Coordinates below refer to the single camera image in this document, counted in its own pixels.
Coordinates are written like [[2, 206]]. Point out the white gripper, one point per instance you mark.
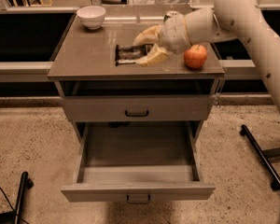
[[174, 32]]

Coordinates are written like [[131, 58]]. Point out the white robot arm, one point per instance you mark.
[[225, 20]]

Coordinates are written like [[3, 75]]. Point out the grey drawer cabinet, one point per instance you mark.
[[85, 65]]

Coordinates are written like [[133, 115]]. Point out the closed grey top drawer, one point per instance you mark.
[[111, 109]]

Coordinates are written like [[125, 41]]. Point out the open grey middle drawer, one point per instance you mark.
[[139, 162]]

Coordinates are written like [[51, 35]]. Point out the green soda can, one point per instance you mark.
[[169, 14]]

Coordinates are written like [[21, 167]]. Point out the red orange apple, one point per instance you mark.
[[195, 57]]

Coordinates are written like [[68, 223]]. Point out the white ceramic bowl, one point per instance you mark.
[[91, 16]]

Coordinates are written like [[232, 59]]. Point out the grey metal railing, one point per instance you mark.
[[20, 70]]

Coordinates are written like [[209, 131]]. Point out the black right base leg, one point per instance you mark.
[[275, 185]]

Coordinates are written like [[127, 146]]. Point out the black base leg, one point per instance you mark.
[[275, 185], [14, 216]]

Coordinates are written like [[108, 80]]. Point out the black left base leg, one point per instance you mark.
[[14, 216]]

